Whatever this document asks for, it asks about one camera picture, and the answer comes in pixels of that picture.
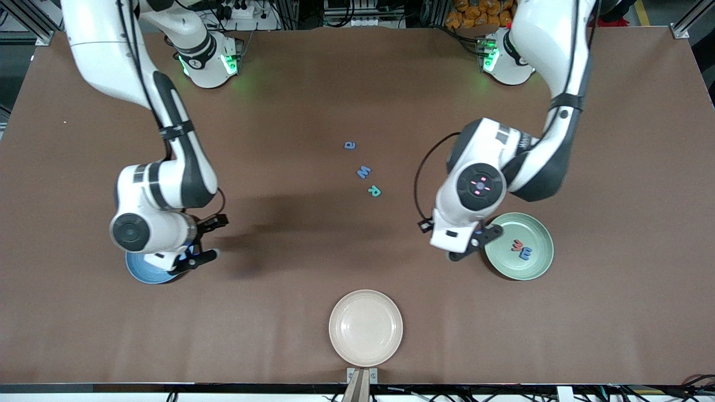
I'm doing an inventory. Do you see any blue round plate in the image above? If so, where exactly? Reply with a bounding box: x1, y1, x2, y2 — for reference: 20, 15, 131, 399
125, 248, 189, 285

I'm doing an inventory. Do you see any green round plate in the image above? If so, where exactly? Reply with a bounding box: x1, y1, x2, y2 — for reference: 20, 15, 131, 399
484, 212, 555, 281

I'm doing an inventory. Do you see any beige round plate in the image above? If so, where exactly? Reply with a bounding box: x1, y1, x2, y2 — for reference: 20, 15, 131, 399
328, 289, 403, 368

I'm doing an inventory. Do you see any aluminium profile beam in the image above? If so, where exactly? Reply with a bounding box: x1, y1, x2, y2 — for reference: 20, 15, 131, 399
341, 371, 371, 402

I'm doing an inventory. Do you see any orange mesh bag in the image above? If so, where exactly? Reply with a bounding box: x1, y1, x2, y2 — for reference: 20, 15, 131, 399
445, 0, 517, 30

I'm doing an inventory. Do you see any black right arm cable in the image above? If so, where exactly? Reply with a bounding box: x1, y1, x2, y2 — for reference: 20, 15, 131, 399
115, 0, 226, 218

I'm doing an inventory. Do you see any grey metal bracket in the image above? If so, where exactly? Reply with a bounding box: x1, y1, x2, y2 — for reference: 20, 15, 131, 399
346, 367, 379, 386

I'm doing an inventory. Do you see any aluminium frame post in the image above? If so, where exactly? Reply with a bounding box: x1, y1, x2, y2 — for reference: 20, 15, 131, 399
0, 0, 56, 46
670, 0, 715, 40

